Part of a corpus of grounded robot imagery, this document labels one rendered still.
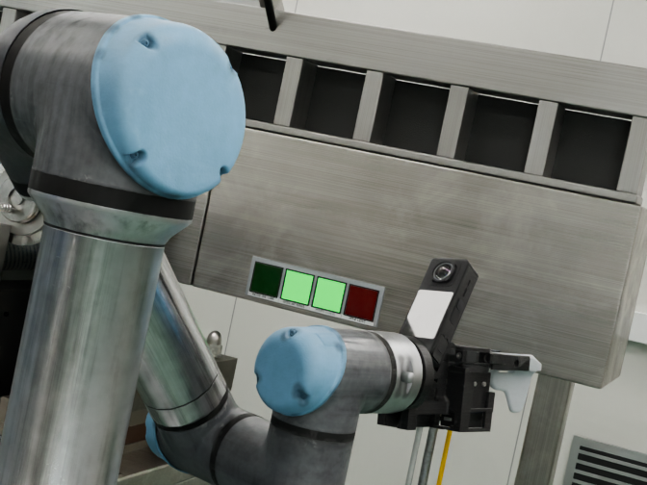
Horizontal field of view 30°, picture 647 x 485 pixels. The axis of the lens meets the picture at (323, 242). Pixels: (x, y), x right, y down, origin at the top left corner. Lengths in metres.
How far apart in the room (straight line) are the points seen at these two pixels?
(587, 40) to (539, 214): 2.45
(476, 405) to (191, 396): 0.28
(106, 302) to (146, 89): 0.15
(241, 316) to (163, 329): 3.67
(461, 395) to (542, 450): 1.02
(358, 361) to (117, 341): 0.27
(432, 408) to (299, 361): 0.20
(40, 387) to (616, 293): 1.28
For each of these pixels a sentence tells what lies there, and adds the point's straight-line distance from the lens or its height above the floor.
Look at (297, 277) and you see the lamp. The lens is 2.10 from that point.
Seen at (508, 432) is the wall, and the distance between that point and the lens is 4.41.
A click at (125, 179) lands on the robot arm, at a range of 0.80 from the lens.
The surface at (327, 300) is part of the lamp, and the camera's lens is 2.08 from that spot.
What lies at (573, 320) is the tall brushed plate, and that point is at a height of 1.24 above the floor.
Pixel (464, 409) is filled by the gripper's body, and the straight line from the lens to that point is 1.17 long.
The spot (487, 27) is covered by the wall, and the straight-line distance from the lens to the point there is 4.48.
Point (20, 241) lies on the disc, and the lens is 1.97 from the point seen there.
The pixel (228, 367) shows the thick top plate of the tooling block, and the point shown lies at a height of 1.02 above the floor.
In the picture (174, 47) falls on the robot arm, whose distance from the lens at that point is 0.80.
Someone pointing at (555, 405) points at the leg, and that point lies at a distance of 2.16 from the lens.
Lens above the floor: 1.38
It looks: 3 degrees down
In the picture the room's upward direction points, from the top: 12 degrees clockwise
